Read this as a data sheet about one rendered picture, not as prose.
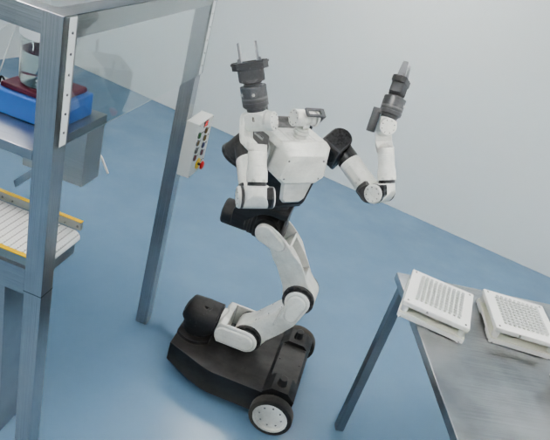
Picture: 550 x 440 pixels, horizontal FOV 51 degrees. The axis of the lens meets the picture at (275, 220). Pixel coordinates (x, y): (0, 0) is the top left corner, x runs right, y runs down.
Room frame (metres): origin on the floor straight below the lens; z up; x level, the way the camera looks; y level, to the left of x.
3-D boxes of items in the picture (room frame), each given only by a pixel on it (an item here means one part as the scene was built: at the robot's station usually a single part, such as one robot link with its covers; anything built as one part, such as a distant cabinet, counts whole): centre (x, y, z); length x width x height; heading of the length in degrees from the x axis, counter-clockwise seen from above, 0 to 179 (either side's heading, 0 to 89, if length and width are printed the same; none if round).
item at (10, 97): (1.58, 0.77, 1.37); 0.21 x 0.20 x 0.09; 173
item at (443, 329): (1.82, -0.67, 0.91); 0.24 x 0.24 x 0.02; 77
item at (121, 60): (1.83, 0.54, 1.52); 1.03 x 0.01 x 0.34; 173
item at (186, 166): (2.36, 0.44, 1.02); 0.17 x 0.06 x 0.26; 173
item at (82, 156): (1.67, 0.73, 1.19); 0.22 x 0.11 x 0.20; 83
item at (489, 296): (1.86, -0.99, 0.96); 0.25 x 0.24 x 0.02; 1
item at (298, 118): (2.13, 0.01, 1.36); 0.10 x 0.07 x 0.09; 128
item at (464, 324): (1.82, -0.67, 0.96); 0.25 x 0.24 x 0.02; 167
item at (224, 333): (2.15, 0.01, 0.28); 0.21 x 0.20 x 0.13; 84
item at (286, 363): (2.15, -0.03, 0.19); 0.64 x 0.52 x 0.33; 84
